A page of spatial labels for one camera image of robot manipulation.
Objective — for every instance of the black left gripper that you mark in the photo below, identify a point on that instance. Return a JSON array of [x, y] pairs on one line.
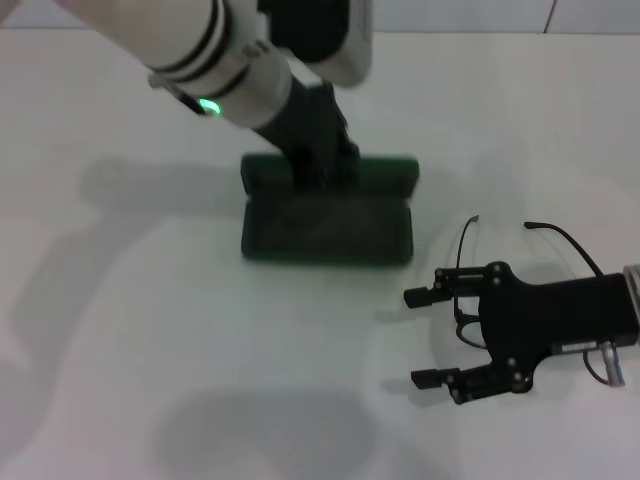
[[310, 125]]

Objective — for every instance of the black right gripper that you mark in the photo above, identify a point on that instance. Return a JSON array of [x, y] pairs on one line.
[[550, 315]]

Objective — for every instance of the green glasses case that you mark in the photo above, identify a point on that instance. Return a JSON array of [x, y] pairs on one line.
[[325, 230]]

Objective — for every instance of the black glasses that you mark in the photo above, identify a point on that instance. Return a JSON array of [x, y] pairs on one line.
[[536, 226]]

